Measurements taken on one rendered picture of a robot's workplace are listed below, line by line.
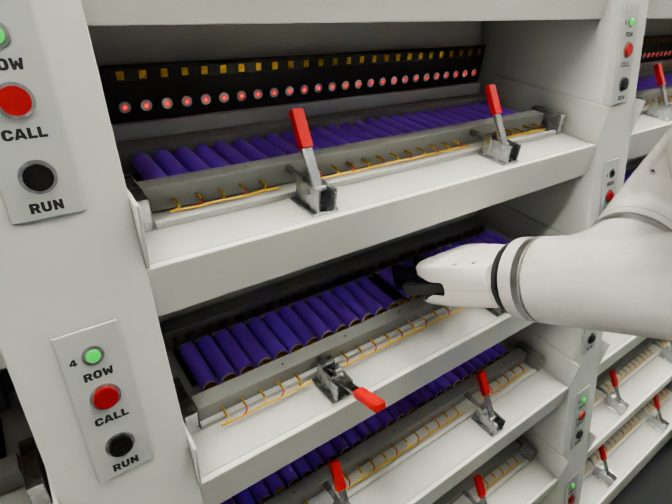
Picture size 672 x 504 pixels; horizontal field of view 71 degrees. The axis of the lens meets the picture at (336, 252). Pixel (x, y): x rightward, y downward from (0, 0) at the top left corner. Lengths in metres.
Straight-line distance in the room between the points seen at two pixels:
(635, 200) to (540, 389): 0.46
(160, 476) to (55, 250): 0.20
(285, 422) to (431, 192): 0.27
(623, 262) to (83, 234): 0.39
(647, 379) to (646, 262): 0.93
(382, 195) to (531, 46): 0.41
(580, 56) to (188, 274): 0.59
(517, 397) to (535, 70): 0.51
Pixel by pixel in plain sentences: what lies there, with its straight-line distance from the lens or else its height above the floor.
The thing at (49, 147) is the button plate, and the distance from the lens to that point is 0.33.
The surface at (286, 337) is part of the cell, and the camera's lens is 0.54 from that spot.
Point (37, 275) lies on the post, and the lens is 0.35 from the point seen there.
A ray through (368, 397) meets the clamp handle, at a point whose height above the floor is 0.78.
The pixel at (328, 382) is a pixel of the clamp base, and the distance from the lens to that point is 0.50.
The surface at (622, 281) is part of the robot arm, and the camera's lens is 0.41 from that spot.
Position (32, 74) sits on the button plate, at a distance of 0.33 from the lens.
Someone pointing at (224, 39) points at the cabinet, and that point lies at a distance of 0.58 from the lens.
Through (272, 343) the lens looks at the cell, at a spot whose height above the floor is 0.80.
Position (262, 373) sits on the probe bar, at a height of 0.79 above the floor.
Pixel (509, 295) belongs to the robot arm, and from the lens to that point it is 0.47.
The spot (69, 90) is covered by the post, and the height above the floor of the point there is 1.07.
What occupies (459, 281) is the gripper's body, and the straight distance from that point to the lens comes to 0.50.
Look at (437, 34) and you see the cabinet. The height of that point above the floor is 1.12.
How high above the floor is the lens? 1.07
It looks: 20 degrees down
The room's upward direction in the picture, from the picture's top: 5 degrees counter-clockwise
